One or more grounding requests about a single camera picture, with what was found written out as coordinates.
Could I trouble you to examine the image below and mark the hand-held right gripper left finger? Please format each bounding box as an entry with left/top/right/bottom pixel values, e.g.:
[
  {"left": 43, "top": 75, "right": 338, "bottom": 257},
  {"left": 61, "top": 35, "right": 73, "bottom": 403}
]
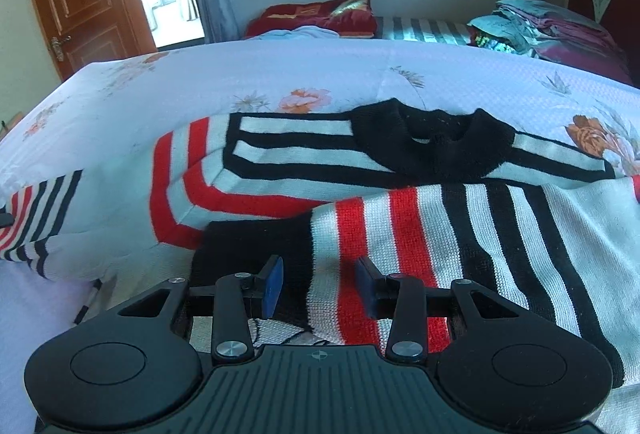
[{"left": 118, "top": 255, "right": 285, "bottom": 362}]

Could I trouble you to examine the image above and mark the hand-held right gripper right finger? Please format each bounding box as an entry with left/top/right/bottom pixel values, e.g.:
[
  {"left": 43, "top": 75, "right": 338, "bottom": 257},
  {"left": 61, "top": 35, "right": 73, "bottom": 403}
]
[{"left": 354, "top": 258, "right": 523, "bottom": 361}]

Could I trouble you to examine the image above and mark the red black white striped sweater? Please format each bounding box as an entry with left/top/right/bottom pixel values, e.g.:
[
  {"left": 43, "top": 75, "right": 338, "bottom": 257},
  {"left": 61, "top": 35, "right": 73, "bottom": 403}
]
[{"left": 0, "top": 98, "right": 640, "bottom": 390}]

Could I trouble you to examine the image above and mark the pile of folded clothes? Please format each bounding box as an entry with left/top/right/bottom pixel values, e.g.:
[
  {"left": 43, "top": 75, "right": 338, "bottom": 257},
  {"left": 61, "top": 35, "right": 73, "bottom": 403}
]
[{"left": 467, "top": 0, "right": 576, "bottom": 58}]

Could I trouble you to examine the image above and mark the white floral bedsheet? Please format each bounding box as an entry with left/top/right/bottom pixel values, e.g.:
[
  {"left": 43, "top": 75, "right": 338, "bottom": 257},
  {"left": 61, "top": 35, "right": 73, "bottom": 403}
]
[{"left": 0, "top": 37, "right": 640, "bottom": 434}]

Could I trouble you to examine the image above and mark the white crumpled cloth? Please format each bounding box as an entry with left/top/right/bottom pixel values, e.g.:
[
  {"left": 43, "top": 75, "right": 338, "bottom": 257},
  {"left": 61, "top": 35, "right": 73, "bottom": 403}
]
[{"left": 257, "top": 27, "right": 341, "bottom": 42}]

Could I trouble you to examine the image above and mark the red patterned pillow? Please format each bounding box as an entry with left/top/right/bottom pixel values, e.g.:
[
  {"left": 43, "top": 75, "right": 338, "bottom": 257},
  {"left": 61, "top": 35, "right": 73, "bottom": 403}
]
[{"left": 244, "top": 0, "right": 378, "bottom": 40}]

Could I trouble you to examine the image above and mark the maroon folded quilt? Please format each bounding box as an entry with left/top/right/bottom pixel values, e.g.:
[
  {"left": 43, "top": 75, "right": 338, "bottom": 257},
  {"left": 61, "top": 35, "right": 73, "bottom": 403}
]
[{"left": 530, "top": 12, "right": 633, "bottom": 82}]

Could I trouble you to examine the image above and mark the red heart-shaped headboard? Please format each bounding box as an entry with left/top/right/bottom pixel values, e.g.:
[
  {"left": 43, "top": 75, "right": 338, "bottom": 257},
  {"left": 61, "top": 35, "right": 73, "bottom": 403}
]
[{"left": 565, "top": 0, "right": 640, "bottom": 90}]

